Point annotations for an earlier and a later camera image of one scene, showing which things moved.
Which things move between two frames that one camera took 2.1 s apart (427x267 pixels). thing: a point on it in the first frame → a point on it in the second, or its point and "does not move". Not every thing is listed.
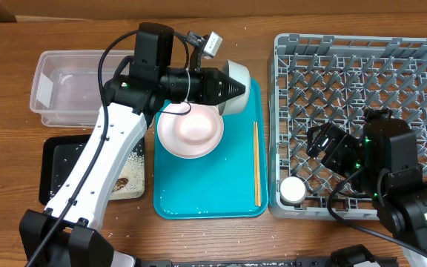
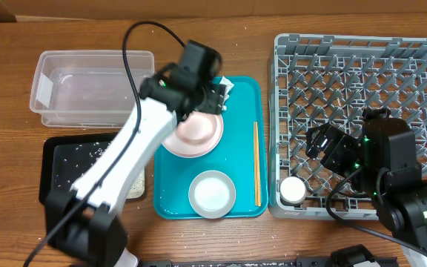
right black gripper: (331, 158) does not move
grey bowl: (242, 73) → (212, 194)
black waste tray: (58, 153) does not move
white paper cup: (293, 191) does not move
